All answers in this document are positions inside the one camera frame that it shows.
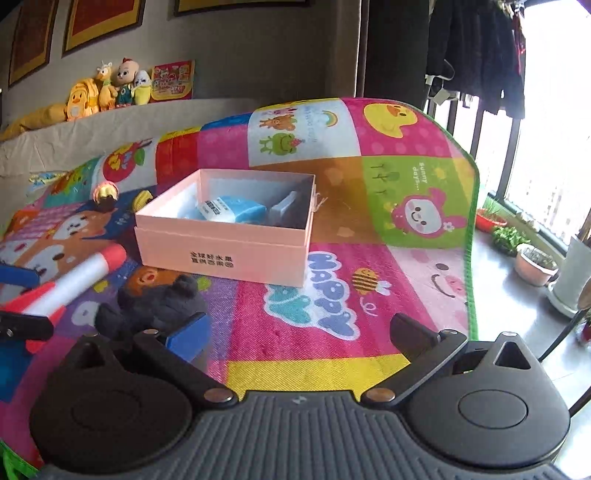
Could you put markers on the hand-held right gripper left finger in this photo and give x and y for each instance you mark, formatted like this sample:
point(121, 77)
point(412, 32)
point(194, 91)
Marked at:
point(189, 334)

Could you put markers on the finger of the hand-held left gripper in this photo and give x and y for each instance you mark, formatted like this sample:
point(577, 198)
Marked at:
point(18, 276)
point(23, 325)

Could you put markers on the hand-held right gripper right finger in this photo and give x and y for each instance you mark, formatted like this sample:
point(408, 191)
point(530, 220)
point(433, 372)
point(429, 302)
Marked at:
point(413, 334)

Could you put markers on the black plush toy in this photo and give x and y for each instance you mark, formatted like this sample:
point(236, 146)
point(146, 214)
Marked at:
point(152, 300)

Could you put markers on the red white toy rocket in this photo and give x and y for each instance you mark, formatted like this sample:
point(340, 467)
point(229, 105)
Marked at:
point(78, 277)

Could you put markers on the pink cardboard box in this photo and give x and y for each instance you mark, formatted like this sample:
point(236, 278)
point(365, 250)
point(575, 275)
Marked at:
point(221, 254)

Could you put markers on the blue white pouch packet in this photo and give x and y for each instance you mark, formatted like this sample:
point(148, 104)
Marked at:
point(231, 210)

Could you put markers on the white usb hub device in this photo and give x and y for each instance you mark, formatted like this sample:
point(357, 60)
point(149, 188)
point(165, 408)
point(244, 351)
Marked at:
point(284, 210)

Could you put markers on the colourful cartoon play mat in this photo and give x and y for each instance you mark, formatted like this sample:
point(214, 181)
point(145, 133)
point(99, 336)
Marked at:
point(323, 295)

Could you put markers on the pink white plant pot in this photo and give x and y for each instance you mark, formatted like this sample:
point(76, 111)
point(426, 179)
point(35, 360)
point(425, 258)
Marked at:
point(531, 272)

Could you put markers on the small green leafy plant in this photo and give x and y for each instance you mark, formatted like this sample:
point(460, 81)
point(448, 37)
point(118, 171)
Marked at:
point(508, 240)

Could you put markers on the red pot with grass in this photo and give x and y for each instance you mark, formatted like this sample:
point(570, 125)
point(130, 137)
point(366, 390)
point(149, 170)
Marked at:
point(489, 221)

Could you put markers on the yellow ribbed toy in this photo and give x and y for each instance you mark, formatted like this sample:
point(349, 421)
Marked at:
point(142, 202)

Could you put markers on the potted palm white pot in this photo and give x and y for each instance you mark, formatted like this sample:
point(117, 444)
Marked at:
point(575, 277)

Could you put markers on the yellow duck plush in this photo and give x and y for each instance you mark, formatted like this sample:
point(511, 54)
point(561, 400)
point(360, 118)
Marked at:
point(81, 101)

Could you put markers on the beige sofa cushion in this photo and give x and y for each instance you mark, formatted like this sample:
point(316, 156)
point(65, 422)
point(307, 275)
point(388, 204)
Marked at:
point(138, 120)

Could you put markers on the black window railing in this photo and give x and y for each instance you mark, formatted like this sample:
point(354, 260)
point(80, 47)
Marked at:
point(510, 157)

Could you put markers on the orange deer plush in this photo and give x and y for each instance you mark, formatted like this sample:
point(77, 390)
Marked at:
point(106, 87)

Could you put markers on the baby doll plush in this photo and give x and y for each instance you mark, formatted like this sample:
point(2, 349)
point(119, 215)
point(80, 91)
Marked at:
point(124, 83)

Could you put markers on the banana plush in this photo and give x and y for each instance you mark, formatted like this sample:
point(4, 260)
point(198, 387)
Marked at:
point(141, 87)

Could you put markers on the gold framed red picture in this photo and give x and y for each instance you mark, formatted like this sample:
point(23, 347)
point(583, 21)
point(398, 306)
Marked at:
point(104, 23)
point(240, 5)
point(32, 41)

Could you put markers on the red picture card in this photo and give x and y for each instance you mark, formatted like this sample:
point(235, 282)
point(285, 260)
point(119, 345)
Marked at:
point(172, 81)

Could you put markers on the dark hanging clothes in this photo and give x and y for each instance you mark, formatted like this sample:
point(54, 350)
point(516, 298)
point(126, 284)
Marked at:
point(475, 55)

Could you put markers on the dark curtain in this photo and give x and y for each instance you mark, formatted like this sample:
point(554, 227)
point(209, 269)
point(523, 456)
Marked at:
point(392, 46)

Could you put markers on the black chair frame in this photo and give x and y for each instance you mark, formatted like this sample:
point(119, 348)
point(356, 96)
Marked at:
point(561, 335)

